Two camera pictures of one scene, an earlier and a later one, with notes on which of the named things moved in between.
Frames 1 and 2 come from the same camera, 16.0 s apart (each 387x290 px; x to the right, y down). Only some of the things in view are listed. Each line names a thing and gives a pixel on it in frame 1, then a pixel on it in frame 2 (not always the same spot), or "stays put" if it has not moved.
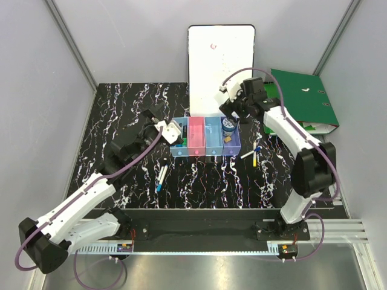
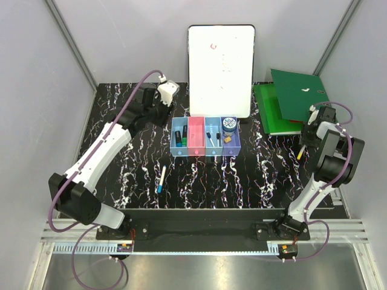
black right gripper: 229,107 -> 303,141
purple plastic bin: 234,147 stays put
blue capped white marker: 257,149 -> 208,135
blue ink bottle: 228,127 stays put
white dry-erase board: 215,52 stays put
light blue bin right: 213,133 stays put
